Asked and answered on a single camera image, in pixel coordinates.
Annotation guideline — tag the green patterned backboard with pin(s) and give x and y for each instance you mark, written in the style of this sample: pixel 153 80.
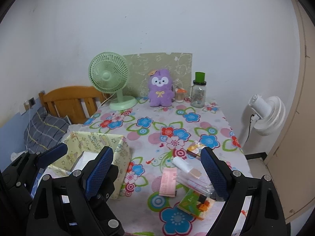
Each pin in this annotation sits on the green patterned backboard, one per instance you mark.
pixel 140 65

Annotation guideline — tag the wall power outlet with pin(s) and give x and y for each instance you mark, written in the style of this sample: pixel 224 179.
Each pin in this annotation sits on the wall power outlet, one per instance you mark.
pixel 31 102

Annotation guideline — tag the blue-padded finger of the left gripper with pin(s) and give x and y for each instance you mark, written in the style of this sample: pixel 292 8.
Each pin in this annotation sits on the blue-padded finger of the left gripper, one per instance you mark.
pixel 52 155

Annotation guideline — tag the small jar orange lid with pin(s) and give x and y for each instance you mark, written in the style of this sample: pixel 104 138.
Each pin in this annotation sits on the small jar orange lid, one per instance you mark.
pixel 180 94

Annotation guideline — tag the grey plaid pillow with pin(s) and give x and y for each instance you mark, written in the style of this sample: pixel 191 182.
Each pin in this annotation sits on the grey plaid pillow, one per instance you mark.
pixel 44 131

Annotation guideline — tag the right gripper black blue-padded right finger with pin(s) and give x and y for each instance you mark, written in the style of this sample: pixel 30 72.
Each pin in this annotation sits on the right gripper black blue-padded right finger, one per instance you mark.
pixel 265 215

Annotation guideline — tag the floral tablecloth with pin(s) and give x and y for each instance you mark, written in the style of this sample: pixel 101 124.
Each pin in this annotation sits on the floral tablecloth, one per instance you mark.
pixel 155 136

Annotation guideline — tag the green desk fan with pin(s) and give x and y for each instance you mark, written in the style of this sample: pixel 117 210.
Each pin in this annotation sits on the green desk fan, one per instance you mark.
pixel 109 73

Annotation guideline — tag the white tube with cap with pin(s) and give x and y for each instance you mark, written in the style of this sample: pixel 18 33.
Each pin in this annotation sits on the white tube with cap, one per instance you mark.
pixel 186 167

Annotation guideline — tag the green picture book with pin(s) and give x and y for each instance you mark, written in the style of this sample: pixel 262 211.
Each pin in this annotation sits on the green picture book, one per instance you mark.
pixel 196 204

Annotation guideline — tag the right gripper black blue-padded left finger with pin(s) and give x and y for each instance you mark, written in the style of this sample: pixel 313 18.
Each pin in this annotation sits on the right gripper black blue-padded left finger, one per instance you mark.
pixel 77 204

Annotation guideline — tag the yellow cartoon packet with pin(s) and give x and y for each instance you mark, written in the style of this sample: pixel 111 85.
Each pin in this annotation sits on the yellow cartoon packet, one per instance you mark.
pixel 194 149

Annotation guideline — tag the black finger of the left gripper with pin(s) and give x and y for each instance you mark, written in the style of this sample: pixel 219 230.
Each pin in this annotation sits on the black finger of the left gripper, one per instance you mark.
pixel 20 175

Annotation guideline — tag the glass jar green lid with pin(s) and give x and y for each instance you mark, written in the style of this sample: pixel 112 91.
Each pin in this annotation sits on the glass jar green lid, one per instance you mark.
pixel 198 90

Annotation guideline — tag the purple plush toy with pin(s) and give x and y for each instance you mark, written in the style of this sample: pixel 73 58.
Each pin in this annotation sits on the purple plush toy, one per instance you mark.
pixel 161 92

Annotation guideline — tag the clear plastic zip bag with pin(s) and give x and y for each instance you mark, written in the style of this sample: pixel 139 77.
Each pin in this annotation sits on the clear plastic zip bag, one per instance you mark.
pixel 205 188

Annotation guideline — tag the yellow fabric storage box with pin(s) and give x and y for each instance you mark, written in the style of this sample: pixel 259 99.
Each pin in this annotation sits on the yellow fabric storage box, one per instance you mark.
pixel 85 146

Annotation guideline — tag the pink tissue packet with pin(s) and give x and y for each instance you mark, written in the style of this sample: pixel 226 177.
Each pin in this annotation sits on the pink tissue packet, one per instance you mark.
pixel 168 182

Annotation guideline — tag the white standing fan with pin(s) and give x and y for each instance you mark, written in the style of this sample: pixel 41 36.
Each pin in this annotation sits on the white standing fan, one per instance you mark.
pixel 268 115

